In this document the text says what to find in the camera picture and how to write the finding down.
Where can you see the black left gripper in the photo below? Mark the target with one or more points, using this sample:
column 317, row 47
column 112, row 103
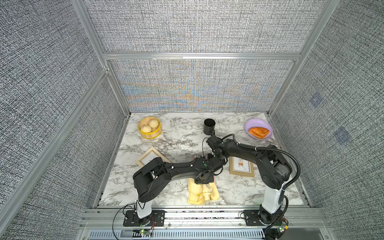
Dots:
column 211, row 181

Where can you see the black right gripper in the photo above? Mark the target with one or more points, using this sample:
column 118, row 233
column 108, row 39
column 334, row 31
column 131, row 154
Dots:
column 209, row 157

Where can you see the yellow microfibre cloth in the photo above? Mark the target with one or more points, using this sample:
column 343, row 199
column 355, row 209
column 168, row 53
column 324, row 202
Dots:
column 200, row 194

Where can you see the wooden picture frame deer print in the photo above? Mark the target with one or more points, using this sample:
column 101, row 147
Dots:
column 241, row 167

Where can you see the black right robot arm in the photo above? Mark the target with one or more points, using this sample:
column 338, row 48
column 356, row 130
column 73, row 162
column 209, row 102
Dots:
column 278, row 170

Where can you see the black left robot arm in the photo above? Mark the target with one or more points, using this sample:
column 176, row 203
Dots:
column 151, row 179

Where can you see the black mug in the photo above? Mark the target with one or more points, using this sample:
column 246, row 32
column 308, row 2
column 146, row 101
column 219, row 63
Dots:
column 209, row 127

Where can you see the orange food in bowl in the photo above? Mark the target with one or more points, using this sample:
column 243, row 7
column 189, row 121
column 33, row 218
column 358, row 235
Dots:
column 259, row 132

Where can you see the purple bowl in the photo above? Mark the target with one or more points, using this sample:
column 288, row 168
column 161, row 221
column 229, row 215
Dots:
column 259, row 123

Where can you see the right steamed bun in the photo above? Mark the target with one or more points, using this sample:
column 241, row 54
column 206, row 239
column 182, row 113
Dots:
column 154, row 123

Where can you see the steamed bun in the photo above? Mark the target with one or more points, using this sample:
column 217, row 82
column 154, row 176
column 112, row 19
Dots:
column 146, row 129
column 154, row 123

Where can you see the yellow bamboo steamer basket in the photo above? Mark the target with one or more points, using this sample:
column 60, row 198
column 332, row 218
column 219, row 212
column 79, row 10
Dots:
column 155, row 133

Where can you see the left steamed bun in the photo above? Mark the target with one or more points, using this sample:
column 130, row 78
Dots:
column 146, row 129

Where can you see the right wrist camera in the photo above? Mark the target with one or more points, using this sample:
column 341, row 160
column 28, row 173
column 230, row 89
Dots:
column 213, row 142

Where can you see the light wood picture frame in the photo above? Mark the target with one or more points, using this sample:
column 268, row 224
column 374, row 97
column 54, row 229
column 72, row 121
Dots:
column 149, row 155

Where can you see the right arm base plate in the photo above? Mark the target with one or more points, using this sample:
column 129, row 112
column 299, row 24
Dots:
column 254, row 218

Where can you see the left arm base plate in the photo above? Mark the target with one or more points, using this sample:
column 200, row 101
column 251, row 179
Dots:
column 156, row 219

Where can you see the aluminium front rail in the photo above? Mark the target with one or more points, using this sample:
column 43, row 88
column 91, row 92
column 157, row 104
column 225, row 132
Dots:
column 204, row 223

